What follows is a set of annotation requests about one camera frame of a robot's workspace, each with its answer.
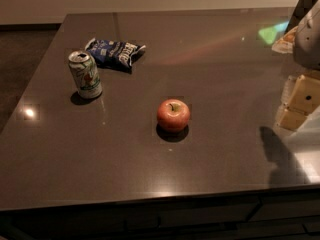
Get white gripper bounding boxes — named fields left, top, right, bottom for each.
left=275, top=0, right=320, bottom=131

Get red apple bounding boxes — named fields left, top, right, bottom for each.
left=157, top=99, right=191, bottom=133

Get green white 7up can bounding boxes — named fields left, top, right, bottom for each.
left=68, top=50, right=102, bottom=99

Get yellow snack bag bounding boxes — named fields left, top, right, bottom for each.
left=271, top=26, right=298, bottom=54

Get dark cabinet drawers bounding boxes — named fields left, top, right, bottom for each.
left=0, top=189, right=320, bottom=240

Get blue chip bag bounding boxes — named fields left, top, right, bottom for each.
left=85, top=38, right=146, bottom=72

